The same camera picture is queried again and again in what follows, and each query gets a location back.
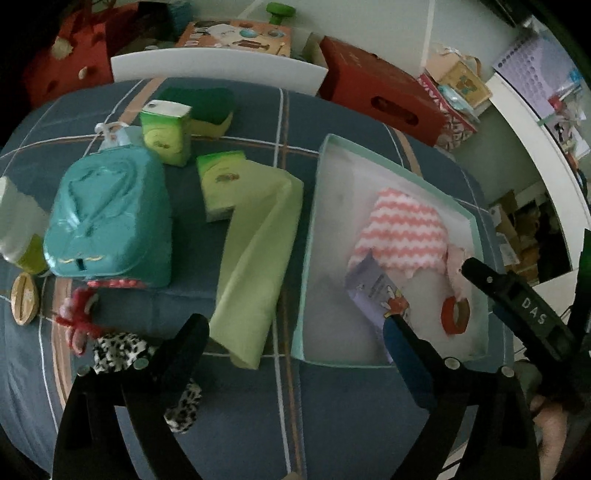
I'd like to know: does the red tape ring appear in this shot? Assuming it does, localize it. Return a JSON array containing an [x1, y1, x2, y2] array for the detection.
[[440, 296, 471, 339]]

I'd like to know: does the pink fluffy scrunchie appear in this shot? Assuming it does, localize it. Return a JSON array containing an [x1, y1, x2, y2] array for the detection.
[[447, 244, 471, 301]]

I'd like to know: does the leopard print scrunchie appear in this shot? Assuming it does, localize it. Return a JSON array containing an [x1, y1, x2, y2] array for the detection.
[[93, 332, 202, 434]]

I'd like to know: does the red pink hair scrunchie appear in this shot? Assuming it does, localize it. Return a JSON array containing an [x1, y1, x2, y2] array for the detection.
[[55, 287, 114, 357]]

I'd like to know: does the pink white zigzag cloth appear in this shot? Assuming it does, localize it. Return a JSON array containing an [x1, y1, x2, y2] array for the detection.
[[348, 188, 449, 278]]

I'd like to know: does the purple baby wipes pack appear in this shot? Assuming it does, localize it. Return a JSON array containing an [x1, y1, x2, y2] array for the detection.
[[345, 253, 410, 328]]

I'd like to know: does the light green cloth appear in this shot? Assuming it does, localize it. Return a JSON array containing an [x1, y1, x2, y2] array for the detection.
[[209, 160, 304, 370]]

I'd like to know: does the green tissue pack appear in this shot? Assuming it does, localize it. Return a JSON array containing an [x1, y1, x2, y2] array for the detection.
[[139, 100, 191, 167], [197, 151, 246, 222]]

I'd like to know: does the green yellow sponge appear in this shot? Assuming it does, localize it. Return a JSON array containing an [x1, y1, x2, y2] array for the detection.
[[156, 87, 236, 139]]

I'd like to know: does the person right hand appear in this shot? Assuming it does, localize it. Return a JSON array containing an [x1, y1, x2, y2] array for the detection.
[[530, 395, 568, 480]]

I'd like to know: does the white shelf edge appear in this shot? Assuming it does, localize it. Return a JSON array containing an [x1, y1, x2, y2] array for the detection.
[[486, 74, 590, 268]]

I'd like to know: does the pale green shallow box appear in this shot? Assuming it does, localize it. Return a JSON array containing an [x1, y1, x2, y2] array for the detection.
[[291, 134, 489, 368]]

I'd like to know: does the patterned red white box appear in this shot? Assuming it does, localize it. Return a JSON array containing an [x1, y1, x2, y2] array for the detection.
[[418, 73, 478, 151]]

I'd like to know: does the teal wet wipes box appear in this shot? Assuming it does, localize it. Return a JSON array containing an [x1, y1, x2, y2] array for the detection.
[[43, 145, 172, 288]]

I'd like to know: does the purple dotted calendar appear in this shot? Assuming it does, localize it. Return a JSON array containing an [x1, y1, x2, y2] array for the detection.
[[493, 33, 582, 118]]

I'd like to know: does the white pill bottle green label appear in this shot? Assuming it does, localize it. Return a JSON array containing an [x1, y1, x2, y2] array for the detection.
[[0, 176, 49, 275]]

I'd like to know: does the small beige gift bag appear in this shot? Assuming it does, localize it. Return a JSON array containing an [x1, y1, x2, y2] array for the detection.
[[426, 47, 492, 108]]

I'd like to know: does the blue plaid bed sheet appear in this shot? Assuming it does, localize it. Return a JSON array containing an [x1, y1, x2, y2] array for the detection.
[[1, 78, 503, 479]]

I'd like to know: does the red cardboard box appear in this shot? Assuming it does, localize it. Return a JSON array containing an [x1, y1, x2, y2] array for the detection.
[[318, 37, 446, 146]]

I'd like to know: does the orange illustrated toy box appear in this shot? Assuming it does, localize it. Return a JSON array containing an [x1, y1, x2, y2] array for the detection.
[[176, 20, 291, 57]]

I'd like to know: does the green dumbbell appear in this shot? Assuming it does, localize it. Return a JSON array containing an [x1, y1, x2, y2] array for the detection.
[[266, 2, 297, 25]]

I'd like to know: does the red felt tote bag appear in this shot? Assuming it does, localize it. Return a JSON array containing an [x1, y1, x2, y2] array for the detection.
[[25, 0, 181, 110]]

